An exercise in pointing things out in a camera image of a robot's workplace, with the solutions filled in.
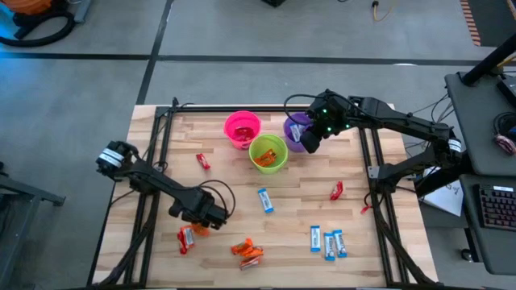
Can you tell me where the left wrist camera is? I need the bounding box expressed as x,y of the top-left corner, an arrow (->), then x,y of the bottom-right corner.
203,207 -> 228,231

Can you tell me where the pink jack-o-lantern bucket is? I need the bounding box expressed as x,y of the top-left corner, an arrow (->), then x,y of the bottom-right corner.
223,110 -> 262,151

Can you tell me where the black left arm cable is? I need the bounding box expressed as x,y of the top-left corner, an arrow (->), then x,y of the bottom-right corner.
195,179 -> 237,222

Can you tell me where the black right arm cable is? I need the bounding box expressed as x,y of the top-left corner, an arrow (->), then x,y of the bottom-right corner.
282,93 -> 323,126

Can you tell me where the black coiled cable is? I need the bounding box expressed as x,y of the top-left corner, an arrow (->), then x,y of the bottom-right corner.
492,111 -> 516,142

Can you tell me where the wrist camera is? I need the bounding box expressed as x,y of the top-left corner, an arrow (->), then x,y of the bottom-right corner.
300,128 -> 323,155
203,207 -> 228,231

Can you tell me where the purple jack-o-lantern bucket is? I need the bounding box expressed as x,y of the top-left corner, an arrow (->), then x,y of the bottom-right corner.
282,111 -> 314,154

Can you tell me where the white paper sheet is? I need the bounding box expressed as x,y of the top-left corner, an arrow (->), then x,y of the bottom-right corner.
418,165 -> 465,218

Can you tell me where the orange vacuum cleaner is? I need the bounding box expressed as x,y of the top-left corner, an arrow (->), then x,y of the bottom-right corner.
2,0 -> 56,39

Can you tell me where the red braided cable bundle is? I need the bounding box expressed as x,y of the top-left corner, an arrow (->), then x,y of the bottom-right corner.
494,134 -> 516,156

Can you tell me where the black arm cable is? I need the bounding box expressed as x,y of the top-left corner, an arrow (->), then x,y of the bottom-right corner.
195,179 -> 237,222
282,93 -> 323,126

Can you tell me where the yellow cable with black plug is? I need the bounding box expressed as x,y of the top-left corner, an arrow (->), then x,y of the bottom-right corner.
370,0 -> 394,23

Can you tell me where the grey desk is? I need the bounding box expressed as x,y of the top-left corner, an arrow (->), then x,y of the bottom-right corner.
459,173 -> 516,277
444,71 -> 516,178

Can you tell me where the dark mat with striped edge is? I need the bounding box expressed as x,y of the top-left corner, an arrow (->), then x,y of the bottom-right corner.
459,0 -> 516,48

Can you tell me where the green jack-o-lantern bucket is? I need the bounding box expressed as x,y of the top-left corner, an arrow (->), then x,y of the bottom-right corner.
248,133 -> 289,175

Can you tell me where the orange candy with ingredients label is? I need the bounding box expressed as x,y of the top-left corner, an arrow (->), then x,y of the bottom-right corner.
238,255 -> 261,271

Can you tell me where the black monitor pole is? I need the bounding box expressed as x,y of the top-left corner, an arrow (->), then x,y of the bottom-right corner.
461,34 -> 516,88

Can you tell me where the dark grey side table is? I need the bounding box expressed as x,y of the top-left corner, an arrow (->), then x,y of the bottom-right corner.
0,160 -> 67,290

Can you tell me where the black backlit keyboard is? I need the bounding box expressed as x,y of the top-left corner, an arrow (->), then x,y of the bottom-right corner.
477,184 -> 516,233

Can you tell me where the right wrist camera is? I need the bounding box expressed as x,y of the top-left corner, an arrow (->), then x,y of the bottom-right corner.
300,128 -> 323,155

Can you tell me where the red candy with white label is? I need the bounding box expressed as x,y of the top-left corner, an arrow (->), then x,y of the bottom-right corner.
176,225 -> 195,255

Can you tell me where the black vacuum hose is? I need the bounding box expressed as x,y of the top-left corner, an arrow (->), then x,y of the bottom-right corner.
0,10 -> 77,48

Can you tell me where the blue white candy bar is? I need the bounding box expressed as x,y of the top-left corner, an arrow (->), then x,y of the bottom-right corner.
332,229 -> 348,259
310,225 -> 322,253
289,123 -> 304,143
323,232 -> 336,262
257,188 -> 275,213

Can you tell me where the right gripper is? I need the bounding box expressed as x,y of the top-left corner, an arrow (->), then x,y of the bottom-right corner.
306,90 -> 356,136

